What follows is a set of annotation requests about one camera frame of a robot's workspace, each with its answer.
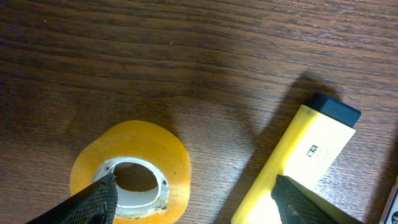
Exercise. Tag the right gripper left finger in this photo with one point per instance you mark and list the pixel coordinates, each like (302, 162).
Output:
(96, 204)

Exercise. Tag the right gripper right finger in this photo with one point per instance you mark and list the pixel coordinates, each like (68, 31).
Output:
(299, 205)

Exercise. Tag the yellow tape roll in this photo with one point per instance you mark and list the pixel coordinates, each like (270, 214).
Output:
(151, 146)

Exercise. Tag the yellow highlighter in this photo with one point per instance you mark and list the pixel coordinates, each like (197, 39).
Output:
(319, 131)

